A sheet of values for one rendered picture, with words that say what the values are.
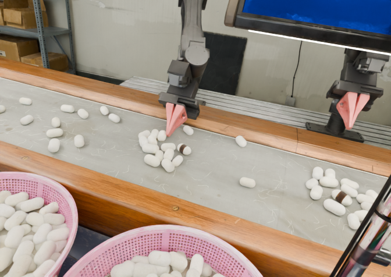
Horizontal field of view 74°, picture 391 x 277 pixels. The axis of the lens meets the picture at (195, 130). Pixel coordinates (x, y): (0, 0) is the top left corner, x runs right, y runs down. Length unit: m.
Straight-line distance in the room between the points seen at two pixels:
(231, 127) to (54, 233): 0.48
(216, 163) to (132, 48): 2.38
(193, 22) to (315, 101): 2.11
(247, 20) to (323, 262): 0.35
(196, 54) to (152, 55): 2.17
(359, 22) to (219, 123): 0.44
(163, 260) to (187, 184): 0.17
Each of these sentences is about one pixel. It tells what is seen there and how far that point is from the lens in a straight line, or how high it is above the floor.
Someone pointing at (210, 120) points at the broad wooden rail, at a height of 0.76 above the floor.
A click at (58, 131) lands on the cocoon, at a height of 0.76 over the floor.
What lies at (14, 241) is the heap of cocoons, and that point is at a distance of 0.47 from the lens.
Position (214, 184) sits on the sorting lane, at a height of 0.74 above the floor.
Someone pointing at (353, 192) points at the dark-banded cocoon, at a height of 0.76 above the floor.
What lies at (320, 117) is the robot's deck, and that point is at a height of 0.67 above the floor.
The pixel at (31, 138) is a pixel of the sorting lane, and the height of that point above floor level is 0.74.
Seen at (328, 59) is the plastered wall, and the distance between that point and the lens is 2.67.
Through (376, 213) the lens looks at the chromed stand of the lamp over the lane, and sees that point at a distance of 0.34.
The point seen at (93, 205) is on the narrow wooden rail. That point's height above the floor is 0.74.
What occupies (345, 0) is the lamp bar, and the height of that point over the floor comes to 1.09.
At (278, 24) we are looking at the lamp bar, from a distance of 0.38.
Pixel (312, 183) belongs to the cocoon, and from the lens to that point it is 0.61.
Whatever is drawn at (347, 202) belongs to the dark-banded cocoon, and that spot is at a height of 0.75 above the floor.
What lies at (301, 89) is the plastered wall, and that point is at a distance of 2.70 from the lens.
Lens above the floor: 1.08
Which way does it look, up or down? 28 degrees down
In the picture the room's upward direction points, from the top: 8 degrees clockwise
